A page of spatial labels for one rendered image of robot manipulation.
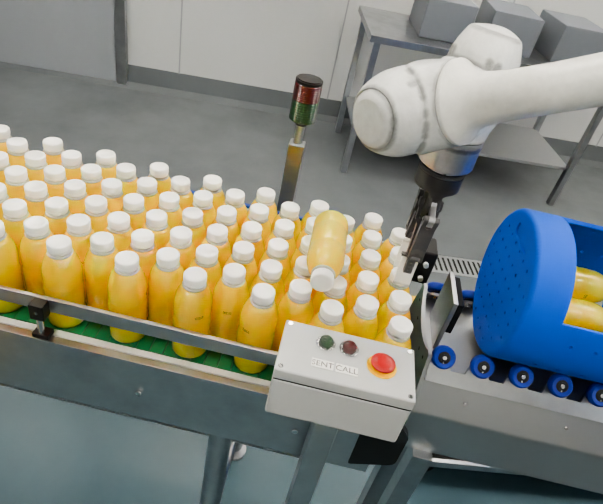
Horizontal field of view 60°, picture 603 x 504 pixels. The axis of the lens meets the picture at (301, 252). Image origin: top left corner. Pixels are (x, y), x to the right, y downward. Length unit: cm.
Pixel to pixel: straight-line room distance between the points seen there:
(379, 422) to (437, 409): 32
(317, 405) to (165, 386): 34
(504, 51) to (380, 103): 22
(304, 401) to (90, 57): 386
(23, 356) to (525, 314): 89
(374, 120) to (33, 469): 161
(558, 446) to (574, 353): 26
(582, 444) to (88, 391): 96
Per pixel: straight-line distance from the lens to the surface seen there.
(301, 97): 123
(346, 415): 80
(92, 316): 99
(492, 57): 78
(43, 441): 201
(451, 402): 110
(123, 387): 107
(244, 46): 419
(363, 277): 96
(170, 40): 426
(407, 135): 63
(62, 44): 446
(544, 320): 95
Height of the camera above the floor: 166
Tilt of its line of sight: 37 degrees down
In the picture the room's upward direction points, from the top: 13 degrees clockwise
